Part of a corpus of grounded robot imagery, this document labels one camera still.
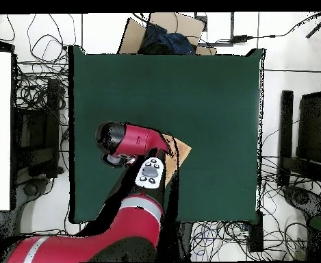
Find black rectangular box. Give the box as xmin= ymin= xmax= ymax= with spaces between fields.
xmin=248 ymin=210 xmax=264 ymax=253

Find brown cardboard box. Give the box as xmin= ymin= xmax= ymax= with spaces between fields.
xmin=117 ymin=12 xmax=218 ymax=55

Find tan terry towel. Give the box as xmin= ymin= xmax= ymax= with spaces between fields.
xmin=161 ymin=133 xmax=192 ymax=186

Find black stand frame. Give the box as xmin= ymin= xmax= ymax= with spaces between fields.
xmin=12 ymin=77 xmax=66 ymax=179
xmin=277 ymin=90 xmax=321 ymax=188

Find tangled black floor cables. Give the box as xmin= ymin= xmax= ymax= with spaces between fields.
xmin=14 ymin=13 xmax=77 ymax=110
xmin=190 ymin=155 xmax=314 ymax=262

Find dark green table cloth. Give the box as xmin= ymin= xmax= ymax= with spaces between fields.
xmin=68 ymin=45 xmax=266 ymax=224

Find black power adapter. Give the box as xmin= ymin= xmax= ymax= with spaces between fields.
xmin=229 ymin=34 xmax=255 ymax=44

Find dark blue garment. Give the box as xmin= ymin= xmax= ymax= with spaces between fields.
xmin=138 ymin=23 xmax=197 ymax=55

